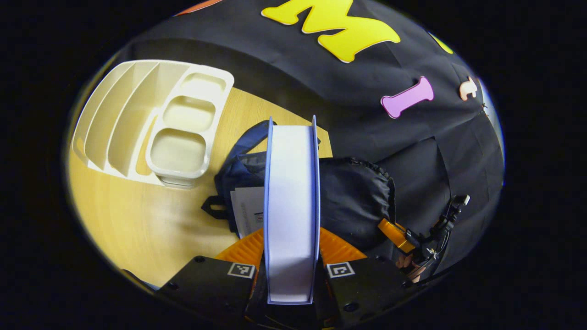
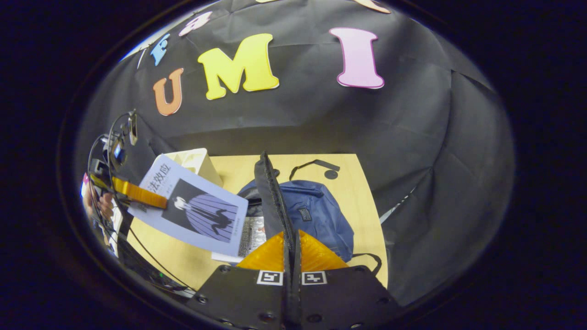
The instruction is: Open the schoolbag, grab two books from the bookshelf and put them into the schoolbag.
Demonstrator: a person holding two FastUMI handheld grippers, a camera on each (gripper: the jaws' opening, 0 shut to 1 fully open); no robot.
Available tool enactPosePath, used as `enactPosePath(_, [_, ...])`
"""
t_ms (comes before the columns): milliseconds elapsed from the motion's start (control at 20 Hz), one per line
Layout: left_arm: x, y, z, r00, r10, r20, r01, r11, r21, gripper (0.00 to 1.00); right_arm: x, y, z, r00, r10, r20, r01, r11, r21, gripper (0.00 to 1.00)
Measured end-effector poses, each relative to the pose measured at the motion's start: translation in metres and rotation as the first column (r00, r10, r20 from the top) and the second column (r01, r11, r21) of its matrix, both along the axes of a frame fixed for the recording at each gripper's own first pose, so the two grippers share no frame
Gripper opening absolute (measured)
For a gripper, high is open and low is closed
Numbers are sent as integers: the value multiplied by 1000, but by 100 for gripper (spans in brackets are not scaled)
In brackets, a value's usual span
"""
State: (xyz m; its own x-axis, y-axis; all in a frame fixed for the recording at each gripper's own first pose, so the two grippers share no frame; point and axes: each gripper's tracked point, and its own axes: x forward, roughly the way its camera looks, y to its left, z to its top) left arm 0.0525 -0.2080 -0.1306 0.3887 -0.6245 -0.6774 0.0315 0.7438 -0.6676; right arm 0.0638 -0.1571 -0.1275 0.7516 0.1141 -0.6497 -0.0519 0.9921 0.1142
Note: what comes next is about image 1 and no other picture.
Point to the blue schoolbag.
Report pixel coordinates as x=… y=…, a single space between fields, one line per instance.
x=353 y=197

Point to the white cover book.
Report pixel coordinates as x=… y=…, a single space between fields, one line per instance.
x=250 y=211

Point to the grey cover book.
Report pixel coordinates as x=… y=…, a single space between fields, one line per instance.
x=291 y=206

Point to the white bookshelf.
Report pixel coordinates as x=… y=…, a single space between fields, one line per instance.
x=137 y=110

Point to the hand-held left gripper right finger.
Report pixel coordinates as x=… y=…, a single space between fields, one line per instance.
x=367 y=284

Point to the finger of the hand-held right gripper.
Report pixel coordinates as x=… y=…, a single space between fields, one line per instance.
x=394 y=233

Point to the black backdrop cloth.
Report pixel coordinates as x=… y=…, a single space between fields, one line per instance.
x=321 y=82

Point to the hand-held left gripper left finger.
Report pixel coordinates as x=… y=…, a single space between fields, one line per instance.
x=206 y=284

